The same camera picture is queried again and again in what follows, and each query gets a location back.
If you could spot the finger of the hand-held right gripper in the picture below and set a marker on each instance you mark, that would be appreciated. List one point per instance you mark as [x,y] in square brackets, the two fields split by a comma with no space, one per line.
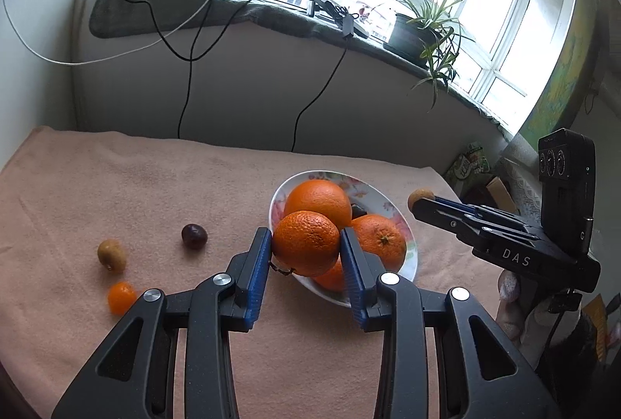
[446,220]
[473,208]

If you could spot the large round orange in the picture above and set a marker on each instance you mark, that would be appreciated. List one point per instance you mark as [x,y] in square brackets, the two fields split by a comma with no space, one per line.
[383,242]

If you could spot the black device on sill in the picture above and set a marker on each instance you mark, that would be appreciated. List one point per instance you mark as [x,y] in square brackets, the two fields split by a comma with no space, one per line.
[334,11]

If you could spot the green patterned packet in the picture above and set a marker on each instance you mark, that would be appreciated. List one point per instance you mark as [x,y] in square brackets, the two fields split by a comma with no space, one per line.
[468,164]

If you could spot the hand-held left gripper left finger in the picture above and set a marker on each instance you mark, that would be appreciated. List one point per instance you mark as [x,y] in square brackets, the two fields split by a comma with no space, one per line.
[252,283]

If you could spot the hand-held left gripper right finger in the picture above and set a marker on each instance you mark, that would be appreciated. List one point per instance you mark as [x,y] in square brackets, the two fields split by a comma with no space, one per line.
[354,283]

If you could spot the yellow green wall poster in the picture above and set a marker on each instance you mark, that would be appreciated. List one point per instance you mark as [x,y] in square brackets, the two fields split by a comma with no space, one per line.
[567,65]

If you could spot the floral white plate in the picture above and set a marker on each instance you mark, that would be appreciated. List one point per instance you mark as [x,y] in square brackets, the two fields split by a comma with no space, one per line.
[291,191]

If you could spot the person's right hand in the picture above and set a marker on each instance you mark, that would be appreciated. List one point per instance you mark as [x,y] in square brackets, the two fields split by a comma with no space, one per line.
[514,312]

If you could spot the pink towel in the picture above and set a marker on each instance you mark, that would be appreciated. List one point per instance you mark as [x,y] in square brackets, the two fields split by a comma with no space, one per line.
[145,186]

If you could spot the cardboard box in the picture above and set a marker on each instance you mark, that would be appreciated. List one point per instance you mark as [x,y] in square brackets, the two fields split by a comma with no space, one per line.
[499,195]

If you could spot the dark plum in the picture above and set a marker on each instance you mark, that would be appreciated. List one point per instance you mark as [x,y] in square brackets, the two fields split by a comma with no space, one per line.
[358,210]
[194,236]

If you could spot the brown kiwi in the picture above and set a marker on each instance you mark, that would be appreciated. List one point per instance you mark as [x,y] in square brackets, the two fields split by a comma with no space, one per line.
[421,197]
[111,255]

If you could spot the grey sill cloth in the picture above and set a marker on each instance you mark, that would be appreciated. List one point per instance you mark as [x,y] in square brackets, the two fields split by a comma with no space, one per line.
[291,19]

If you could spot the white cabinet panel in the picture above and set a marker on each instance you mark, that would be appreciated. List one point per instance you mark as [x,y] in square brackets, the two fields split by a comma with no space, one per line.
[34,11]

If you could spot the small mandarin with twig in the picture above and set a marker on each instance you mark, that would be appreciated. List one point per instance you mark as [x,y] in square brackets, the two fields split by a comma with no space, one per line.
[305,242]

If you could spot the potted spider plant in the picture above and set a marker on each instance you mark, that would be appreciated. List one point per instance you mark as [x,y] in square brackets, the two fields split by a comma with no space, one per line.
[427,36]

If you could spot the tall orange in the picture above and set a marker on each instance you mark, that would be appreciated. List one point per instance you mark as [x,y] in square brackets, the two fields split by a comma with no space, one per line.
[318,198]

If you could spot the grey patterned cloth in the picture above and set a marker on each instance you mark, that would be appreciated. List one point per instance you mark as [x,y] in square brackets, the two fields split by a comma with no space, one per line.
[521,179]

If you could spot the tiny orange kumquat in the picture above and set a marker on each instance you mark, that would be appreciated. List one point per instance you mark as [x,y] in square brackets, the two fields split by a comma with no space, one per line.
[121,297]

